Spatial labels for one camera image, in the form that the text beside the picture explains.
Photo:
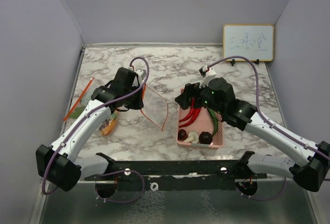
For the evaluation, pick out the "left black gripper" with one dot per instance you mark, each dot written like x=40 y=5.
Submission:
x=138 y=104

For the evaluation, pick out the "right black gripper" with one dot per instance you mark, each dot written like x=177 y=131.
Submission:
x=191 y=89

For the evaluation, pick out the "green cucumber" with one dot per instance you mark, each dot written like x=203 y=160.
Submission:
x=214 y=120

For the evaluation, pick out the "dark red cherry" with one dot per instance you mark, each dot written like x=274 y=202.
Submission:
x=182 y=135

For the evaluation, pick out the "white garlic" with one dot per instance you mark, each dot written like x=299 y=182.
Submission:
x=193 y=138

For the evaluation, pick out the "dark mangosteen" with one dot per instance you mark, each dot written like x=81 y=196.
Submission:
x=205 y=138

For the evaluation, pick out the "green leaf vegetable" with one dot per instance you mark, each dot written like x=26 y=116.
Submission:
x=76 y=112

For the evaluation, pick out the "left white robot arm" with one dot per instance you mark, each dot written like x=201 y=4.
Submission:
x=56 y=163

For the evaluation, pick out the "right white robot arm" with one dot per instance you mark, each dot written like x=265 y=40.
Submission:
x=306 y=162

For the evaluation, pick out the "pink plastic basket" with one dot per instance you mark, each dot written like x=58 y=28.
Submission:
x=200 y=128

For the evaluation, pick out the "small framed whiteboard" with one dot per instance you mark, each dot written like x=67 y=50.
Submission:
x=252 y=41

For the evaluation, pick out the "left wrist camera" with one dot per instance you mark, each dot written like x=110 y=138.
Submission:
x=141 y=74

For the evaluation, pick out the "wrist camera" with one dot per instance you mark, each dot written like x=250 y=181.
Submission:
x=208 y=74
x=141 y=74

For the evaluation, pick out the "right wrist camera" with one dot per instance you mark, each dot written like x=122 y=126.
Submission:
x=208 y=74

